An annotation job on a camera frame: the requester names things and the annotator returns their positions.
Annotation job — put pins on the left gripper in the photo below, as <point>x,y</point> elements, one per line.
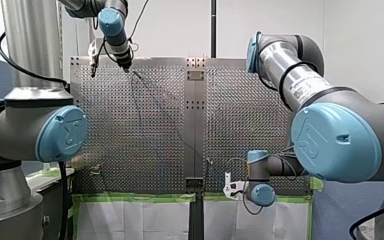
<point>124,60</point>

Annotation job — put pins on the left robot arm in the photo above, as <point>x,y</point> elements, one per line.
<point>30,130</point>

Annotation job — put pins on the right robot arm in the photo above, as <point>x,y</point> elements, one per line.
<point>340,140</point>

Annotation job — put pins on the black pole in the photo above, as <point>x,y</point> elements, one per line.
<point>213,26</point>

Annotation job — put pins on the dark side table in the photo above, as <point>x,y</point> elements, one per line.
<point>51,206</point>

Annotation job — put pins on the grey board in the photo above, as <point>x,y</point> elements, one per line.
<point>333,213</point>

